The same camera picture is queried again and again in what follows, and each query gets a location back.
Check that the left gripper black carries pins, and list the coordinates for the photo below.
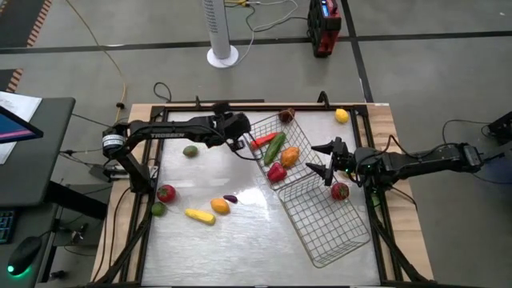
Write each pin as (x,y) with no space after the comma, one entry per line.
(228,126)

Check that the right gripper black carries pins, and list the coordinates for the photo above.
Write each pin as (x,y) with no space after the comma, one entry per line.
(342,162)

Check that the orange toy bell pepper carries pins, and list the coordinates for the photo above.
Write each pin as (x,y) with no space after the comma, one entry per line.
(290,157)

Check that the red toy strawberry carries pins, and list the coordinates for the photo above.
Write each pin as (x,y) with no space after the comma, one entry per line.
(340,191)

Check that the red toy bell pepper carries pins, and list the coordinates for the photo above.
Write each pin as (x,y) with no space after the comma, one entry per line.
(277,173)

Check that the green toy cucumber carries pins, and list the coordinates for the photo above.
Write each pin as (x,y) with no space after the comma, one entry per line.
(275,148)

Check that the dark red toy apple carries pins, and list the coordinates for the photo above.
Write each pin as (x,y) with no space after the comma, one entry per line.
(286,115)

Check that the small purple toy eggplant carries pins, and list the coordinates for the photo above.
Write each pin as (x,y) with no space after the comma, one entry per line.
(230,198)

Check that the yellow orange toy mango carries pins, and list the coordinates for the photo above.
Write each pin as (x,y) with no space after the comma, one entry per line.
(220,206)

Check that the red toy tomato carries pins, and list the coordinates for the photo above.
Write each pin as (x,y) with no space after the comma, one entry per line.
(166,193)

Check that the yellow toy corn cob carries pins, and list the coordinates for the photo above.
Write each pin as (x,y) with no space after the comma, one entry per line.
(200,216)

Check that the green toy lime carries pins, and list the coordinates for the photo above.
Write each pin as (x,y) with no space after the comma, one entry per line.
(158,209)

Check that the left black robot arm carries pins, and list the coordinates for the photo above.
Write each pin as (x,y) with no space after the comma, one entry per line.
(168,130)

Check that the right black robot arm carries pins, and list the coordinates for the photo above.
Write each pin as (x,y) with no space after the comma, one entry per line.
(432,158)

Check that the dark green toy avocado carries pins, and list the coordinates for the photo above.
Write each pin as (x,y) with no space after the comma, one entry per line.
(190,151)

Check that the yellow toy lemon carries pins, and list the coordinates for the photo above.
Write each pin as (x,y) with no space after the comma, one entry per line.
(342,116)

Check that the white tower fan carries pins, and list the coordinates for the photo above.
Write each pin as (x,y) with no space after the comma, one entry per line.
(220,36)

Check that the red black equipment box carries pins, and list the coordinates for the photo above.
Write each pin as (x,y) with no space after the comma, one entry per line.
(325,28)

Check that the dark grey desk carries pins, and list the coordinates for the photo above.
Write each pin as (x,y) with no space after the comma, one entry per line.
(36,160)

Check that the white paper sheet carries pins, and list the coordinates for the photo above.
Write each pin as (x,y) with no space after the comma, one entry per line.
(20,104)

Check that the computer monitor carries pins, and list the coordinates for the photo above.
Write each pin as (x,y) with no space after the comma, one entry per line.
(16,128)

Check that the black computer mouse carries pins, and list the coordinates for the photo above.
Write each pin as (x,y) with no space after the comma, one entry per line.
(24,254)

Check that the black keyboard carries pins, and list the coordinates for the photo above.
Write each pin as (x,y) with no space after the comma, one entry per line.
(6,226)

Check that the black metal table frame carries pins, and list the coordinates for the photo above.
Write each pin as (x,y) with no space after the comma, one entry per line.
(260,108)

